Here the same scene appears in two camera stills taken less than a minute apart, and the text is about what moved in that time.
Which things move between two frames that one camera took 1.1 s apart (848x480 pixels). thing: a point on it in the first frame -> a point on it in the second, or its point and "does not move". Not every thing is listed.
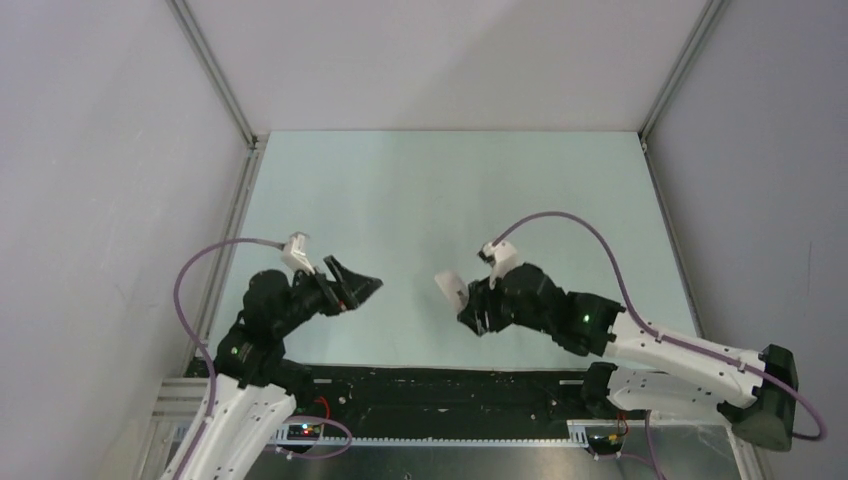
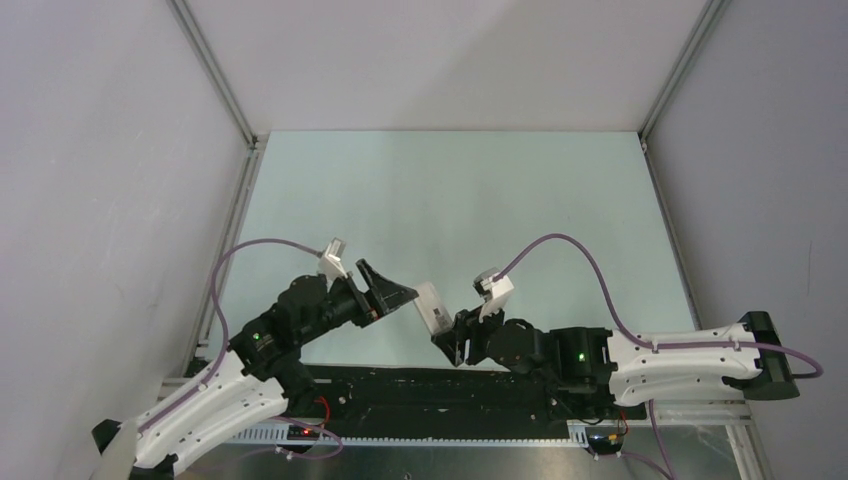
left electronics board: [307, 431] does not move
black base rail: [354, 398] does not move
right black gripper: [482, 299] -> [453, 342]
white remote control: [454, 287] -> [432, 309]
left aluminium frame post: [216, 68] does not move
